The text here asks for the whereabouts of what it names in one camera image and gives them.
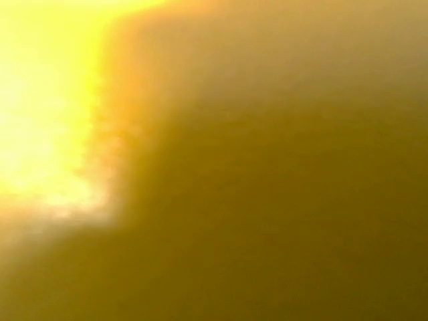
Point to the blue and yellow shelf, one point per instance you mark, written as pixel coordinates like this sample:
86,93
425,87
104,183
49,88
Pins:
271,164

